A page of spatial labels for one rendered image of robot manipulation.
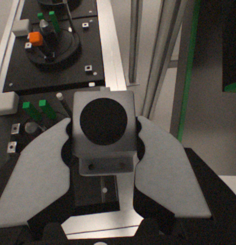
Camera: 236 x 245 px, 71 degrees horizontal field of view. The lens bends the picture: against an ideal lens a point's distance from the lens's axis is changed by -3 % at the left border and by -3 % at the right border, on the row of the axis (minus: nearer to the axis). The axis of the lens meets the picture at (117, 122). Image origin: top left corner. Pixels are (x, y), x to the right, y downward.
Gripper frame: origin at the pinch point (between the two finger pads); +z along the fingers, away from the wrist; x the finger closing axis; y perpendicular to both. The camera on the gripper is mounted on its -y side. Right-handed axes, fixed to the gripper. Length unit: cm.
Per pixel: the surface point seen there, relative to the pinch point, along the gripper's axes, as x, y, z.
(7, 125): -21.1, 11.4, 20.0
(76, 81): -7.0, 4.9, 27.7
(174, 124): 9.0, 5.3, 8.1
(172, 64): 8.9, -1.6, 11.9
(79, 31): -7.3, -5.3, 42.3
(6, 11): -44, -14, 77
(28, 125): -12.0, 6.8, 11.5
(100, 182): -1.6, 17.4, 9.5
